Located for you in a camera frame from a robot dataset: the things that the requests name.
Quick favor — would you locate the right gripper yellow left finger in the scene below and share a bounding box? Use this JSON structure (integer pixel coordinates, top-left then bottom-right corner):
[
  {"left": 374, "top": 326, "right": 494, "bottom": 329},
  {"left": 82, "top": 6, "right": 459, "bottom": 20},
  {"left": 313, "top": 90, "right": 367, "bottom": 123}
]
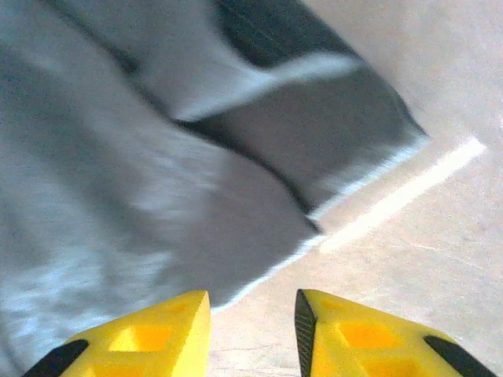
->
[{"left": 21, "top": 289, "right": 212, "bottom": 377}]

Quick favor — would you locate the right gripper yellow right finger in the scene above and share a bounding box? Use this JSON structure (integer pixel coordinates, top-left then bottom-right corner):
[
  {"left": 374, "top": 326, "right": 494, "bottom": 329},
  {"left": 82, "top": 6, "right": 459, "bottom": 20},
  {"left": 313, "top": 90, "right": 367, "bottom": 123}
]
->
[{"left": 294, "top": 288, "right": 501, "bottom": 377}]

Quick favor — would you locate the grey t-shirt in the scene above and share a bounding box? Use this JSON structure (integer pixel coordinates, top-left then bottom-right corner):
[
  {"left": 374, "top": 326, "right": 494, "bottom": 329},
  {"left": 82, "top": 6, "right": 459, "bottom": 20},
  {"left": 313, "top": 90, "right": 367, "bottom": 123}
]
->
[{"left": 0, "top": 0, "right": 430, "bottom": 377}]

